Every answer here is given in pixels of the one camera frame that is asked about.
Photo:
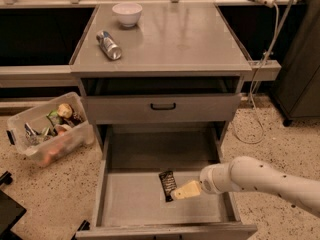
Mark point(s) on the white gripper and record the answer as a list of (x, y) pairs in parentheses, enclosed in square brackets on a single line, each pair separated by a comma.
[(209, 183)]

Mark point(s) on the black rxbar chocolate bar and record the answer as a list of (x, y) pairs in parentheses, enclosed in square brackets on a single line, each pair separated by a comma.
[(168, 184)]

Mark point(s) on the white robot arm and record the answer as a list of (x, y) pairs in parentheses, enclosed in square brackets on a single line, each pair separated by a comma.
[(247, 174)]

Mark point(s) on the open grey middle drawer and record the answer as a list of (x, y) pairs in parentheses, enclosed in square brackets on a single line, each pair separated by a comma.
[(130, 202)]

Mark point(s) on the closed grey upper drawer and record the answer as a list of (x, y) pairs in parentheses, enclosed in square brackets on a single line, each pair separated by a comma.
[(136, 109)]

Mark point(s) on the grey cabinet with counter top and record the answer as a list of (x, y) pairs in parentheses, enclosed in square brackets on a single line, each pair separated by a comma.
[(175, 49)]

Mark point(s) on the dark grey rolling cabinet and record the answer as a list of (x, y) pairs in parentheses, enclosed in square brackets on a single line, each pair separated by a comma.
[(296, 91)]

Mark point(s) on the yellow round snack in bin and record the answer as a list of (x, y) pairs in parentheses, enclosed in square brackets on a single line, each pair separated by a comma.
[(65, 110)]

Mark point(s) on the clear plastic storage bin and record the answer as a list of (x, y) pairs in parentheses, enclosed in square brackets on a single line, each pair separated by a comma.
[(59, 140)]

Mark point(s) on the green snack packet in bin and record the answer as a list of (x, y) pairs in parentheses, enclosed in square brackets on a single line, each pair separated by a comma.
[(54, 118)]

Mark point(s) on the silver drink can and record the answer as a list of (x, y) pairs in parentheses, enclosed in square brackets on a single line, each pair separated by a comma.
[(108, 45)]

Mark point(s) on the silver foil packet in bin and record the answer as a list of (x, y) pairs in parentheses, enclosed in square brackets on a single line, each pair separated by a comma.
[(34, 137)]

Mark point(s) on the black equipment base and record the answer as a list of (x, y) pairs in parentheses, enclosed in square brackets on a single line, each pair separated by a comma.
[(10, 213)]

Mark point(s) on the white ceramic bowl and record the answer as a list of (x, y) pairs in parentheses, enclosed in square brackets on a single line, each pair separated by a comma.
[(127, 14)]

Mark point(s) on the black drawer handle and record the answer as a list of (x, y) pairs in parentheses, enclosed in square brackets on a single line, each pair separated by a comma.
[(162, 107)]

